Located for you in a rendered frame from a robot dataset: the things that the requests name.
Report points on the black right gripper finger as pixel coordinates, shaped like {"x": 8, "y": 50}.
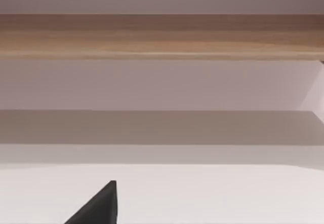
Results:
{"x": 103, "y": 206}

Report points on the wooden shelf board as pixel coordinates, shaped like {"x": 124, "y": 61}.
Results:
{"x": 162, "y": 36}

